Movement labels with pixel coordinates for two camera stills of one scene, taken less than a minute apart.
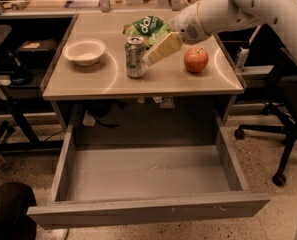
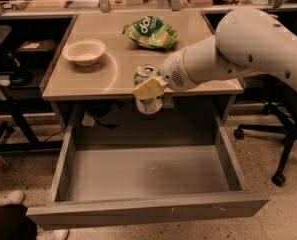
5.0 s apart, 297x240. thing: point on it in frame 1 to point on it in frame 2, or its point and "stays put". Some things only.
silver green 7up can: x=135 y=52 to x=143 y=74
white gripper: x=187 y=24 to x=173 y=70
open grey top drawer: x=102 y=185 stays put
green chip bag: x=150 y=28 stays put
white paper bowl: x=85 y=52 stays put
